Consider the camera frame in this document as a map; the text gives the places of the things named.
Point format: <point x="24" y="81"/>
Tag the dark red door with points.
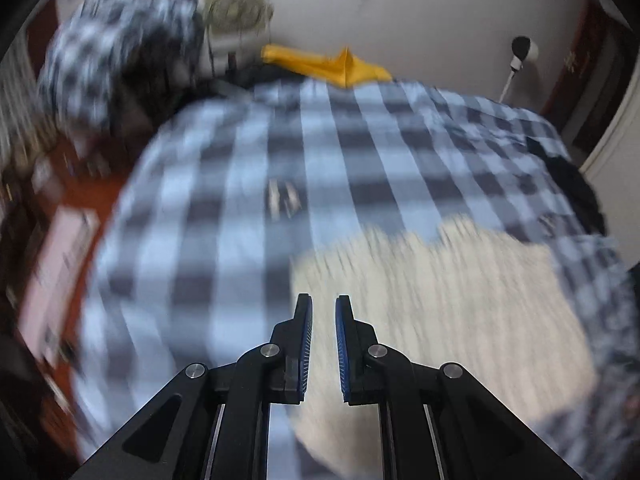
<point x="585" y="85"/>

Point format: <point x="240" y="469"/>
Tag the cream plaid shirt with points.
<point x="450" y="310"/>

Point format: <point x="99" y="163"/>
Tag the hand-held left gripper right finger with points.
<point x="342" y="345"/>

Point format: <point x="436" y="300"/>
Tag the yellow cloth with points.
<point x="320" y="65"/>

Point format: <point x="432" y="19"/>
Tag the blue grey checkered bed blanket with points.
<point x="225" y="210"/>

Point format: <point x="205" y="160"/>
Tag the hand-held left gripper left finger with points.
<point x="305" y="340"/>

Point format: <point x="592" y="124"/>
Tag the white louvered wardrobe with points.
<point x="620" y="170"/>

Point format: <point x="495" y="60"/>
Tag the pink box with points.
<point x="55" y="280"/>

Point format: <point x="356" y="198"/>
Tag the beige box fan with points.
<point x="232" y="10"/>

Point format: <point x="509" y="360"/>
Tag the black garment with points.
<point x="575" y="185"/>

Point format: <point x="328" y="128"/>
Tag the bundled checkered duvet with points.
<point x="115" y="50"/>

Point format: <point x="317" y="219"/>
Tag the white camera on stand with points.
<point x="522" y="50"/>

